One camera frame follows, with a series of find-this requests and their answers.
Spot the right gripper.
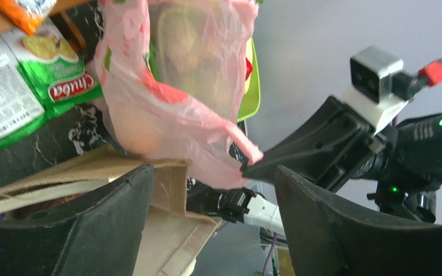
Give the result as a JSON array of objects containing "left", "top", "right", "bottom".
[{"left": 240, "top": 96, "right": 397, "bottom": 192}]

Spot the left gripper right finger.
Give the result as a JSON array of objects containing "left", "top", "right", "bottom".
[{"left": 275, "top": 166, "right": 442, "bottom": 275}]

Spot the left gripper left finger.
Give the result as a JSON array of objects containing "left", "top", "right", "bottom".
[{"left": 0, "top": 164, "right": 154, "bottom": 275}]

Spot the brown burlap tote bag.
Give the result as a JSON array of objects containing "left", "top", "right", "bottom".
[{"left": 0, "top": 146, "right": 219, "bottom": 275}]

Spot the pink plastic grocery bag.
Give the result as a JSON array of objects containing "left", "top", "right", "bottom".
[{"left": 93, "top": 1, "right": 263, "bottom": 189}]

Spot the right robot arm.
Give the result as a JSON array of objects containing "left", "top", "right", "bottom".
[{"left": 231, "top": 97, "right": 442, "bottom": 223}]

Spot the green vegetable tray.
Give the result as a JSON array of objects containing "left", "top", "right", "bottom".
[{"left": 238, "top": 37, "right": 261, "bottom": 122}]

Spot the red bell pepper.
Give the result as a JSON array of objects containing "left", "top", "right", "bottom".
[{"left": 245, "top": 57, "right": 253, "bottom": 81}]

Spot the green Chuba snack bag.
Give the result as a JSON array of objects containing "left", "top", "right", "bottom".
[{"left": 0, "top": 20, "right": 102, "bottom": 150}]

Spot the orange Fox's fruits candy bag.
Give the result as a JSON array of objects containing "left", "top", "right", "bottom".
[{"left": 0, "top": 0, "right": 58, "bottom": 36}]

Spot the wooden rack with glass shelves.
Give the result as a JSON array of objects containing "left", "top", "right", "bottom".
[{"left": 0, "top": 0, "right": 92, "bottom": 50}]

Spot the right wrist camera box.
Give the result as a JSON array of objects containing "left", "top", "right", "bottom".
[{"left": 340, "top": 46, "right": 442, "bottom": 136}]

